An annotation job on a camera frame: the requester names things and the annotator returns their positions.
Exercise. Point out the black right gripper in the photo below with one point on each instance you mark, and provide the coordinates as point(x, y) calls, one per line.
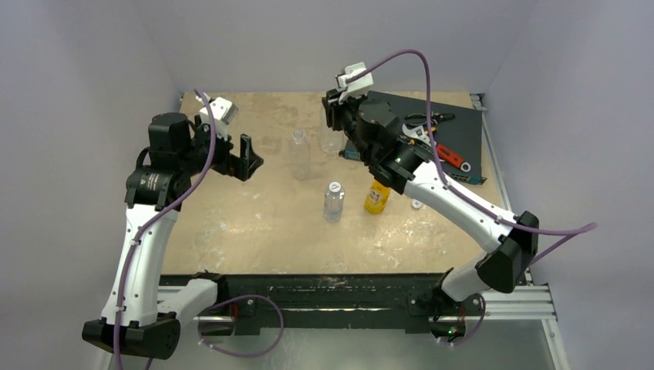
point(332, 109)

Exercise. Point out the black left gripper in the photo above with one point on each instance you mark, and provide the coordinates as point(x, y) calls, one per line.
point(247, 160)

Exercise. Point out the clear bottle QR cap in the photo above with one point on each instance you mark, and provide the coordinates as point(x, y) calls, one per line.
point(300, 155)

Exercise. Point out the small clear water bottle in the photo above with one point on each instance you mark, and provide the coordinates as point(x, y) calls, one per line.
point(333, 201)

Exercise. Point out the yellow juice bottle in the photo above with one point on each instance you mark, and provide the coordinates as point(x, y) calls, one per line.
point(378, 195)

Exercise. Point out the clear bottle blue cap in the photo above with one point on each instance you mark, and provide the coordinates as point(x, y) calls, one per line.
point(330, 141)

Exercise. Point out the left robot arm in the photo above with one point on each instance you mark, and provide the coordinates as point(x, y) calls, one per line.
point(134, 321)

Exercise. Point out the adjustable wrench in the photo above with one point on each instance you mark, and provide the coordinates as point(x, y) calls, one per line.
point(420, 135)

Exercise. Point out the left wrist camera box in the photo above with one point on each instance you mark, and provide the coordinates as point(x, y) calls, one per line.
point(223, 111)

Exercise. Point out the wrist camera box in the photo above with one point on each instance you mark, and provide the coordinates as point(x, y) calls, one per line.
point(223, 111)
point(354, 81)

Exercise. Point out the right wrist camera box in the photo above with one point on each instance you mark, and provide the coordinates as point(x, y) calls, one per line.
point(354, 81)

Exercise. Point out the black handled cutters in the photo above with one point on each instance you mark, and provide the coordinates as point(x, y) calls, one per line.
point(434, 118)

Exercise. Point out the red handled tool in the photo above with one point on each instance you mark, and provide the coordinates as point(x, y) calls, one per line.
point(447, 155)

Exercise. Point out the dark network switch box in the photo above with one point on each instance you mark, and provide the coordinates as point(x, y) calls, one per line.
point(462, 135)

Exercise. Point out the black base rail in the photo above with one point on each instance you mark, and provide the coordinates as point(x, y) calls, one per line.
point(406, 302)

